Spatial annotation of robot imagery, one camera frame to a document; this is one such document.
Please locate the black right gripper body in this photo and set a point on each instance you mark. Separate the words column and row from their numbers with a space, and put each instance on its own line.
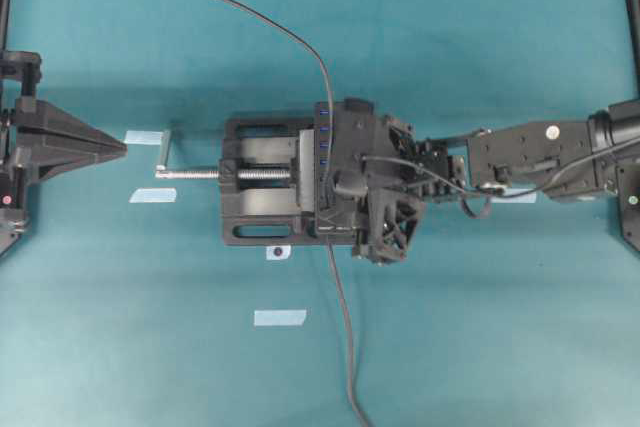
column 384, row 178

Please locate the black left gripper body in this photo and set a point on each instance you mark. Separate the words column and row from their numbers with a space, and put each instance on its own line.
column 25, row 69

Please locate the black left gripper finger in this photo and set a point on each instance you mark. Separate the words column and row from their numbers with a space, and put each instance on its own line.
column 57, row 161
column 55, row 121

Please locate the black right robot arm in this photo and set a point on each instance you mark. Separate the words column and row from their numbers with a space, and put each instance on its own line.
column 568, row 161

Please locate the blue tape strip under arm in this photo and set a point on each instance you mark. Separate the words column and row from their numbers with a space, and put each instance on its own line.
column 515, row 196

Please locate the black multiport USB hub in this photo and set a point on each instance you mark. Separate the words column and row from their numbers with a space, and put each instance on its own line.
column 330, row 220

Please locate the blue tape strip upper left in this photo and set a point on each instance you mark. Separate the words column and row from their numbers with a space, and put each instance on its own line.
column 137, row 137

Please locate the blue tape strip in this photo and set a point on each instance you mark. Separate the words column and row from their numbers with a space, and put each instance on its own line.
column 279, row 317
column 137, row 137
column 153, row 195

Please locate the blue tape strip middle left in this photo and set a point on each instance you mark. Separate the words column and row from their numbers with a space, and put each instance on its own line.
column 153, row 195

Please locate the black bench vise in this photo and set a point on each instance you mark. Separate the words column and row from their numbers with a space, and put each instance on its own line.
column 265, row 178

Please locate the white sticker with dark dot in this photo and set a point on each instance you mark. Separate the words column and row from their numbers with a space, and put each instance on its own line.
column 278, row 253

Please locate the blue tape strip lower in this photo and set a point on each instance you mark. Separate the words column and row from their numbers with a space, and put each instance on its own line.
column 279, row 317

